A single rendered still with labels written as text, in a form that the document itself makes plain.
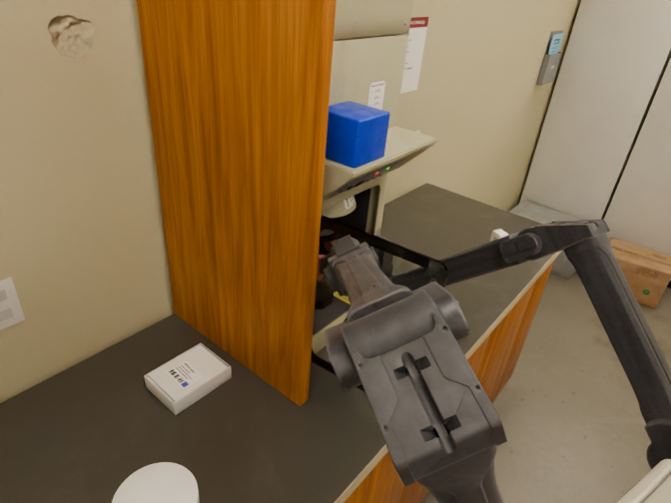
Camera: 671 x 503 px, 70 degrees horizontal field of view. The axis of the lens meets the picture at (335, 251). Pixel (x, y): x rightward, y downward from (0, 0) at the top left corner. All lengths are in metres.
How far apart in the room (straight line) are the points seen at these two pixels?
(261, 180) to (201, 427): 0.56
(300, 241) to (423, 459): 0.63
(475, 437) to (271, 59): 0.68
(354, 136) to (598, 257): 0.45
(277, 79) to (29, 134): 0.52
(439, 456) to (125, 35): 1.04
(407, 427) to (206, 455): 0.81
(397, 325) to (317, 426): 0.80
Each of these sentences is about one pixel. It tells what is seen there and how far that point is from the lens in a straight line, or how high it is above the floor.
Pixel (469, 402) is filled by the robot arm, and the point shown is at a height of 1.59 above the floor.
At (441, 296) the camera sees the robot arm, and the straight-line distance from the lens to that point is 0.39.
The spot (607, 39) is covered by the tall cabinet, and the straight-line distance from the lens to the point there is 3.87.
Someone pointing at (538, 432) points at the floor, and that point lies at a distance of 2.62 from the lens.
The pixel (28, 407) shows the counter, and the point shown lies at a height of 0.94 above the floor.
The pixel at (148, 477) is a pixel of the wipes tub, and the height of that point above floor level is 1.09.
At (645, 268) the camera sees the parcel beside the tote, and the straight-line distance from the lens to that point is 3.76.
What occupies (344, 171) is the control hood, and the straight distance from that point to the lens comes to 0.89.
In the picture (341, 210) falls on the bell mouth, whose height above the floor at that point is 1.33.
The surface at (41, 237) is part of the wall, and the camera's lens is 1.21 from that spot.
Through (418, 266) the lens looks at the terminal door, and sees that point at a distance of 0.90.
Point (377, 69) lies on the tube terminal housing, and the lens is 1.08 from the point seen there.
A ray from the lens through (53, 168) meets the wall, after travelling 1.16.
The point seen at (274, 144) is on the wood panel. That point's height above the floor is 1.55.
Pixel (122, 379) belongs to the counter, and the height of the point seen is 0.94.
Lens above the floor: 1.84
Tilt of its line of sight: 31 degrees down
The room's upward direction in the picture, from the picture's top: 5 degrees clockwise
